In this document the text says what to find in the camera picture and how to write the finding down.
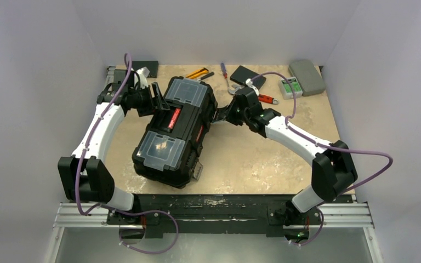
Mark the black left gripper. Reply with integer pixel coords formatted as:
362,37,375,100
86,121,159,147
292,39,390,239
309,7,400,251
129,83,169,117

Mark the black plastic toolbox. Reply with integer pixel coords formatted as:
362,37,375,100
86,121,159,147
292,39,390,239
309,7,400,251
132,76,218,188

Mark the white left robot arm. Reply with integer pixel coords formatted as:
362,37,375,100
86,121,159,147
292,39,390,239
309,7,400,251
58,67,168,224

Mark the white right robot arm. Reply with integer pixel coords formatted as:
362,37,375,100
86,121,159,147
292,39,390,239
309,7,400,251
214,87,357,223

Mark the red blue screwdriver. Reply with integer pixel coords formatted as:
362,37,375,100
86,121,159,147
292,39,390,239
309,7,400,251
220,62,230,88

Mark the black flat box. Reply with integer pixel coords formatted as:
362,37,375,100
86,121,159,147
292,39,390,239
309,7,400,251
230,65,266,89

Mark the yellow utility knife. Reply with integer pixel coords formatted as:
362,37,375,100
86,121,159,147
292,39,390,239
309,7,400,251
185,67,209,79

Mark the grey plastic case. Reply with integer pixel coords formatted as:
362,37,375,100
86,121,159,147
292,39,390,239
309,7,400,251
288,59,326,96

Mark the red handled adjustable wrench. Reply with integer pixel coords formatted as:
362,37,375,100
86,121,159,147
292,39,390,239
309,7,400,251
227,84,279,105

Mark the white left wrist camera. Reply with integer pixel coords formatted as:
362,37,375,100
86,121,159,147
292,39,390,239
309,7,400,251
131,67,150,89

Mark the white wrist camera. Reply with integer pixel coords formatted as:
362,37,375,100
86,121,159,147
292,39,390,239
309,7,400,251
131,67,150,89
244,78,259,96

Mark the black network switch box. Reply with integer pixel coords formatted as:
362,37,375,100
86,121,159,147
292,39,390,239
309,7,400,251
142,61,159,78

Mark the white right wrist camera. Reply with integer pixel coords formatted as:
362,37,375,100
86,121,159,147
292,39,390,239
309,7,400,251
244,78,259,96

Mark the aluminium rail frame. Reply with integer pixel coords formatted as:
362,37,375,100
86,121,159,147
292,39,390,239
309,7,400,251
52,65,117,263

